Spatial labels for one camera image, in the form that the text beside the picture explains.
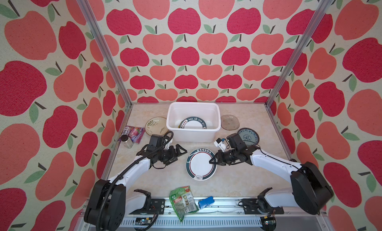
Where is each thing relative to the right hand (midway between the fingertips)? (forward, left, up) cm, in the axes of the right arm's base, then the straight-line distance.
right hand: (210, 165), depth 81 cm
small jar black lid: (+9, +51, +2) cm, 52 cm away
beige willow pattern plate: (+29, +40, -7) cm, 50 cm away
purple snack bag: (+19, +51, -4) cm, 55 cm away
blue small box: (-18, +2, -6) cm, 19 cm away
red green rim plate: (-1, +7, -1) cm, 7 cm away
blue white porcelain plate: (+26, -27, -8) cm, 38 cm away
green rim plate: (+32, +13, -4) cm, 34 cm away
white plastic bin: (+37, +1, +2) cm, 37 cm away
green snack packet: (-18, +14, -6) cm, 24 cm away
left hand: (+2, +15, +2) cm, 16 cm away
